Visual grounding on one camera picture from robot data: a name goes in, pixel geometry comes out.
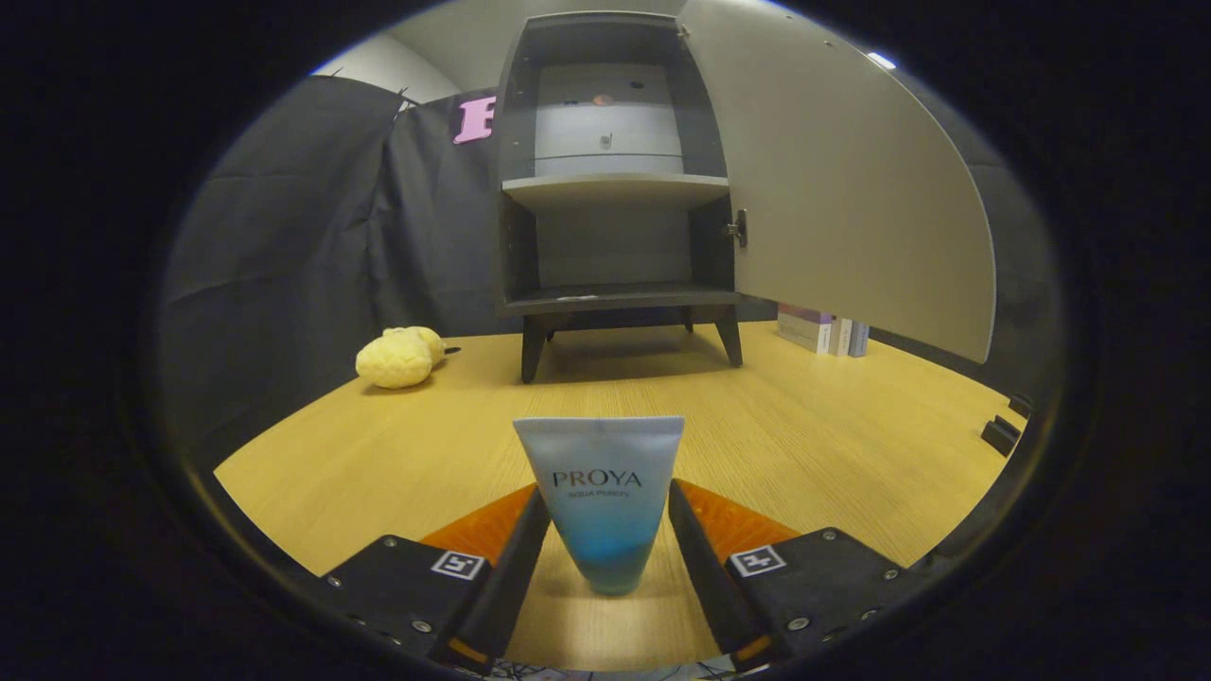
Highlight yellow plush toy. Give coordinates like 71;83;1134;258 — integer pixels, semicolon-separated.
356;326;462;390

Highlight blue white cosmetic tube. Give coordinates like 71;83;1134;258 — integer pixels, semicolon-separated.
513;416;686;597

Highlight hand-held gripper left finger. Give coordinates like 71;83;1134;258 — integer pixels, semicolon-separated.
317;484;553;674

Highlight black backdrop cloth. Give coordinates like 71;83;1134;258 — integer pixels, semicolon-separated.
161;76;512;464
960;161;1062;403

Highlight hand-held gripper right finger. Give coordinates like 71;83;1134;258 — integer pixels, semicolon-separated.
667;478;933;674

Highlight beige cabinet door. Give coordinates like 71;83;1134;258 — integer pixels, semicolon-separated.
679;0;997;365

